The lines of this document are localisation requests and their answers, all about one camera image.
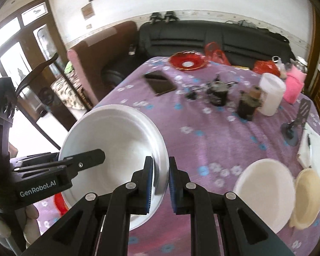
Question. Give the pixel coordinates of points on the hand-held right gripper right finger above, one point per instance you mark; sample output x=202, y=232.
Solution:
x=173, y=186

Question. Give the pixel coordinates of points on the large red plate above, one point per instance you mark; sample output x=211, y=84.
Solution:
x=60, y=202

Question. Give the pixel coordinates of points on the white plastic jar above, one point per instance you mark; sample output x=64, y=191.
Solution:
x=270, y=94

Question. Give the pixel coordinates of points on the black charger block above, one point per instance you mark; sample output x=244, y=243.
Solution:
x=217, y=93

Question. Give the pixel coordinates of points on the purple floral tablecloth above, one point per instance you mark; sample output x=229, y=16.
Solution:
x=202, y=138

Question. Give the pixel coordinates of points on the person's left hand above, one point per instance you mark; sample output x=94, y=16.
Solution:
x=30, y=218

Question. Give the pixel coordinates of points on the brown bottle with cork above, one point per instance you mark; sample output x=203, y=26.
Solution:
x=248, y=106

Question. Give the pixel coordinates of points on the leaf patterned blanket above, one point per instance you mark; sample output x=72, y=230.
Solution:
x=66, y=93

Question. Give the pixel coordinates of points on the red plastic bag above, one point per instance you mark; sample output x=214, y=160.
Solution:
x=266, y=68
x=216, y=54

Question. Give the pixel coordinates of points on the black leather sofa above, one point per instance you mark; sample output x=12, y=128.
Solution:
x=176, y=37

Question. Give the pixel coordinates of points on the wooden glass door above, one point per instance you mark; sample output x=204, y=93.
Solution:
x=56, y=32

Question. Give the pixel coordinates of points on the white notebook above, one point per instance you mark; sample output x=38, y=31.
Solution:
x=318, y=154

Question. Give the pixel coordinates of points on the dark wooden chair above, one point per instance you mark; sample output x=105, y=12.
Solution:
x=37, y=70

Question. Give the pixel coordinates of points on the spare black gripper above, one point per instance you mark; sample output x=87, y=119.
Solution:
x=156, y=18
x=170, y=16

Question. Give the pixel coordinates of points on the brown armchair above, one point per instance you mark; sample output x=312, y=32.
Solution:
x=101, y=58

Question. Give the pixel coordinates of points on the red glass dish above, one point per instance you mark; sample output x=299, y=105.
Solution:
x=176, y=60

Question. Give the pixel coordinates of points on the black smartphone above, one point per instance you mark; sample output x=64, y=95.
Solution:
x=160, y=82

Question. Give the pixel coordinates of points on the cream bowl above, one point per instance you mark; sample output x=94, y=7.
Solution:
x=308, y=192

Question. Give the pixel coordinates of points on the pink container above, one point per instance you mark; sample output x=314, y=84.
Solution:
x=294, y=85

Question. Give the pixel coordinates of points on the wooden wall plaque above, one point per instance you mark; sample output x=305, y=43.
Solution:
x=87, y=11

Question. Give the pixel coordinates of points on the black phone stand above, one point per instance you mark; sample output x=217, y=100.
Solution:
x=293, y=129

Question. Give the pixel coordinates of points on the small grey device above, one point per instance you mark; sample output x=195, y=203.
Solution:
x=132, y=50

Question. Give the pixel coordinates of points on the black pen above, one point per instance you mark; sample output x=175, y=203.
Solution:
x=309, y=149

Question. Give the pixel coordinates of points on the green cloth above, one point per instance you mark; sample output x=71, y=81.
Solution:
x=68, y=67

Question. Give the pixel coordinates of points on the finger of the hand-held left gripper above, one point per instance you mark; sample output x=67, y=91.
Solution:
x=85, y=158
x=34, y=160

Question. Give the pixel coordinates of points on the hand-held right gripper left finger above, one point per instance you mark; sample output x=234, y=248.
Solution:
x=148, y=184

